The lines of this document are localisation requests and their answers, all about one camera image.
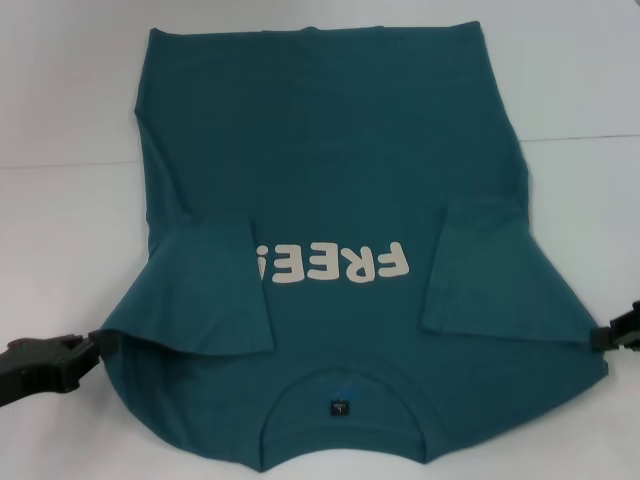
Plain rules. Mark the teal blue FREE t-shirt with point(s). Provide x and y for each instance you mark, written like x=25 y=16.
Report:
x=340 y=150

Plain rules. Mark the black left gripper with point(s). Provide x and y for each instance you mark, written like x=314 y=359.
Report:
x=35 y=370

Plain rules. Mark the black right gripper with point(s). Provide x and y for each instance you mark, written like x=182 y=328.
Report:
x=629 y=325

